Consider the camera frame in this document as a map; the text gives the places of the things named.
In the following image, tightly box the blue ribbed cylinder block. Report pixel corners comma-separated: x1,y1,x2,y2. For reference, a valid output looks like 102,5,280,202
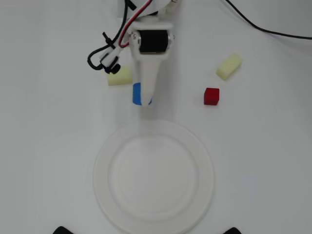
132,82,154,106

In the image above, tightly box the black stand foot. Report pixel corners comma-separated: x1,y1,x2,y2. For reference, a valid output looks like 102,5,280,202
53,226,75,234
223,226,246,234

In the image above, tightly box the pale yellow rectangular block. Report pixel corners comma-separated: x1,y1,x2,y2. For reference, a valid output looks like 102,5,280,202
215,53,245,80
107,66,134,86

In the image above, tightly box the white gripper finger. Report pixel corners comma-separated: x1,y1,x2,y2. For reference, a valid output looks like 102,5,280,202
133,57,169,107

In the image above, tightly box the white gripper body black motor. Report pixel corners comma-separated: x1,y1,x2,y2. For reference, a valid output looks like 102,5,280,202
129,22,175,60

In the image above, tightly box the red white black wire bundle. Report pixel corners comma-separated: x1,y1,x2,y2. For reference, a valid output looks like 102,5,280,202
117,0,158,49

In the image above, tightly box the black camera cable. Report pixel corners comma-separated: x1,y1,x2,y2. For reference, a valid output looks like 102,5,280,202
87,0,130,72

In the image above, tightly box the white round plate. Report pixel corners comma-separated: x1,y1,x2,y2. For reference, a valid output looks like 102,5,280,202
92,119,215,234

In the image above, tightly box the small gripper-mounted camera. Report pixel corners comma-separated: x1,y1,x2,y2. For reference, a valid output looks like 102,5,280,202
99,45,122,75

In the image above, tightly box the thin black table cable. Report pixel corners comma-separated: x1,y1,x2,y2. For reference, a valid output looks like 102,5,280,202
225,0,312,39

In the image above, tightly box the red cube block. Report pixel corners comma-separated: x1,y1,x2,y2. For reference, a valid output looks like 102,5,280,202
203,87,220,106

